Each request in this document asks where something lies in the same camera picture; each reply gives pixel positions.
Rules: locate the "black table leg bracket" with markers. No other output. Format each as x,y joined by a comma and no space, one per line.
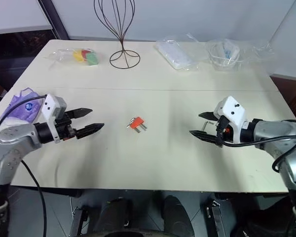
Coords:
215,217
77,222

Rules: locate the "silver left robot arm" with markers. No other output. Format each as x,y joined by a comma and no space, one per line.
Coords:
12,140

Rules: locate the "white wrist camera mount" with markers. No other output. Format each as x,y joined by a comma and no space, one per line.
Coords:
49,103
233,111

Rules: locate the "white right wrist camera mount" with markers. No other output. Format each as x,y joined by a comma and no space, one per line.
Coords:
233,111

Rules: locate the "crumpled clear plastic wrap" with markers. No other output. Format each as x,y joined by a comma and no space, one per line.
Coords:
261,50

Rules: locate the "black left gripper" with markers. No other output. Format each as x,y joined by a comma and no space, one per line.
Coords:
64,128

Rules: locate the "dark frame post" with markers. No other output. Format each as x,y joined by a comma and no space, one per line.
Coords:
54,19

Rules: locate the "small red connector part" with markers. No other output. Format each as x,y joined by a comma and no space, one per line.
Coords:
136,121

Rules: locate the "metal hex key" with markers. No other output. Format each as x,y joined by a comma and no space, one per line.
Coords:
205,124

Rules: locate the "flat clear plastic package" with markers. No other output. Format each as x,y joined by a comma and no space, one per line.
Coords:
176,54

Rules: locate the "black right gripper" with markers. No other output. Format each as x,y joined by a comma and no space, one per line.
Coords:
224,134

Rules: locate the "purple face mask pack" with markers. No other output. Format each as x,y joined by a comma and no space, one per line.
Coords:
24,108

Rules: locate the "clear bag of coloured pieces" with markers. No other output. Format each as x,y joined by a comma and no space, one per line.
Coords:
87,57

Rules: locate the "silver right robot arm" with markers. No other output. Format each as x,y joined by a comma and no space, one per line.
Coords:
281,133

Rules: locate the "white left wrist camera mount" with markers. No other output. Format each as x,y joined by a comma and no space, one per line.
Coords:
49,103

